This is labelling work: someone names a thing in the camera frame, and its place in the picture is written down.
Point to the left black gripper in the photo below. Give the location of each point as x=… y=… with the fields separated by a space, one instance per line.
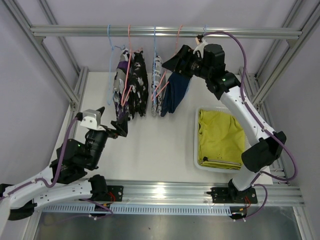
x=121 y=124

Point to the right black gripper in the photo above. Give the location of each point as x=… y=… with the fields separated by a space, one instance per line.
x=185 y=54

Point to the navy blue trousers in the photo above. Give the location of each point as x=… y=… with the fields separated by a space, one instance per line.
x=174 y=93

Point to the pink wire hanger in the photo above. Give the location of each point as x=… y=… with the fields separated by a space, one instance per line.
x=165 y=75
x=127 y=80

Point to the yellow-green trousers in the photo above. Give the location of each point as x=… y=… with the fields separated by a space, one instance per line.
x=220 y=140

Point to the light blue wire hanger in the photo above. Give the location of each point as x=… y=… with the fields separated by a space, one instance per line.
x=110 y=91
x=190 y=82

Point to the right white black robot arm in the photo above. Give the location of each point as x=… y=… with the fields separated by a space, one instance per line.
x=266 y=145

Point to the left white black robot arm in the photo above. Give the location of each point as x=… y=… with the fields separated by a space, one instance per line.
x=62 y=180

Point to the white newspaper print trousers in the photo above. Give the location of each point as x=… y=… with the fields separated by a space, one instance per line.
x=157 y=109

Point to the purple grey patterned trousers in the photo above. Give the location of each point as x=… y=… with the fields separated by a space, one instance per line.
x=119 y=84

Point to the black white floral trousers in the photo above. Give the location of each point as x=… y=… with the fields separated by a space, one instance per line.
x=138 y=81

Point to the white plastic basket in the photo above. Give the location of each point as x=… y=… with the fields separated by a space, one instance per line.
x=196 y=140

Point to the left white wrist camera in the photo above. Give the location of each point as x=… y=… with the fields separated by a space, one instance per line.
x=89 y=120

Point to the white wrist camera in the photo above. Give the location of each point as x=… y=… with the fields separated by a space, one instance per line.
x=201 y=43
x=89 y=120

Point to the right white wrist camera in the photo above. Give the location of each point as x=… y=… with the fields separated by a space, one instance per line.
x=201 y=43

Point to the aluminium frame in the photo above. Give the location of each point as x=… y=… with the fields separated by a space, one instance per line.
x=151 y=153

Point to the aluminium hanging rail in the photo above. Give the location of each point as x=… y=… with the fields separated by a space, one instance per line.
x=278 y=33

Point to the slotted cable duct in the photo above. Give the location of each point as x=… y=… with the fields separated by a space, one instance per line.
x=140 y=209

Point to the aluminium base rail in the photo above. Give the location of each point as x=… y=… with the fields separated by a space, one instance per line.
x=165 y=193

